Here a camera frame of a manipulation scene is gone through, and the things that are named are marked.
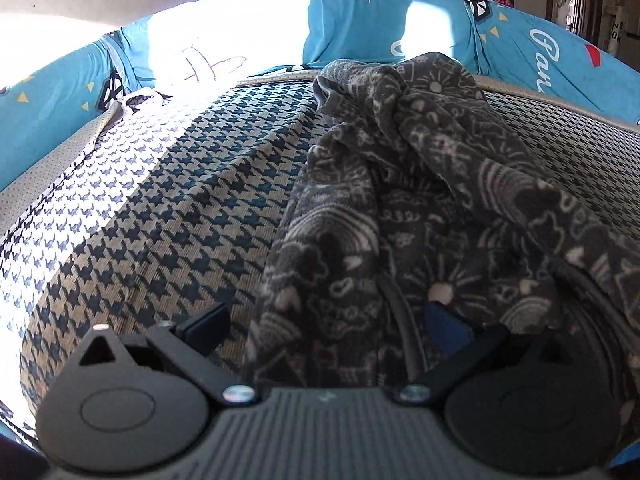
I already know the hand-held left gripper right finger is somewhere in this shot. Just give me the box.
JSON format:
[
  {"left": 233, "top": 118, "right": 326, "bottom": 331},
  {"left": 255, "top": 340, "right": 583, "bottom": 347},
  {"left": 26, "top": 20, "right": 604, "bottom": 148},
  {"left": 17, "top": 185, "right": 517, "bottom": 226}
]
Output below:
[{"left": 397, "top": 301, "right": 586, "bottom": 408}]

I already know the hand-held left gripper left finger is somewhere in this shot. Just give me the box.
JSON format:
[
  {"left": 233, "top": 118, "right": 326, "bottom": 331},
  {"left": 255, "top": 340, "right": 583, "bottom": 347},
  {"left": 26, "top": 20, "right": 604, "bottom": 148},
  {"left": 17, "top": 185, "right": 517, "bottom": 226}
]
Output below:
[{"left": 75, "top": 303, "right": 261, "bottom": 408}]

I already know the grey doodle-print fleece jacket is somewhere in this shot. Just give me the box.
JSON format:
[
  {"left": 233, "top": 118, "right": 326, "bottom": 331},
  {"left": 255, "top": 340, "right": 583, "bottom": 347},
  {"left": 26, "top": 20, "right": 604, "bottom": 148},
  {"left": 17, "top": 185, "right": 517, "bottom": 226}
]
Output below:
[{"left": 240, "top": 51, "right": 640, "bottom": 461}]

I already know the houndstooth sofa seat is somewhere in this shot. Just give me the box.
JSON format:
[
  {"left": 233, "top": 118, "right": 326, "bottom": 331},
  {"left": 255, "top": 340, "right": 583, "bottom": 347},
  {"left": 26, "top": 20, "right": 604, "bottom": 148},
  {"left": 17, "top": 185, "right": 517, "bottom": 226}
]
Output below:
[{"left": 0, "top": 70, "right": 640, "bottom": 436}]

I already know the blue printed sofa back cover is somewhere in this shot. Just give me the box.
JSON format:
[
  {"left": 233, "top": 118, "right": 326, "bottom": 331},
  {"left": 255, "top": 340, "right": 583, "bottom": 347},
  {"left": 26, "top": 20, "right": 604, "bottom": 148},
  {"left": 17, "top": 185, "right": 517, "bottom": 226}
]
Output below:
[{"left": 120, "top": 0, "right": 640, "bottom": 126}]

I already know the silver refrigerator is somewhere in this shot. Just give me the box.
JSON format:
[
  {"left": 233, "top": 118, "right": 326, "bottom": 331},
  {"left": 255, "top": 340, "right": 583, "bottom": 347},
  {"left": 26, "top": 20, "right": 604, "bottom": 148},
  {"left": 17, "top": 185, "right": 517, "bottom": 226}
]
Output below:
[{"left": 602, "top": 5, "right": 640, "bottom": 71}]

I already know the brown door frame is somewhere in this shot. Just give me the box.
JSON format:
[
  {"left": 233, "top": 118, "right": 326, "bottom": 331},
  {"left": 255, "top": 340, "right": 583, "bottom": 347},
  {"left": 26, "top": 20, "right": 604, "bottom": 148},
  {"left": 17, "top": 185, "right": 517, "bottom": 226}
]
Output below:
[{"left": 547, "top": 0, "right": 608, "bottom": 46}]

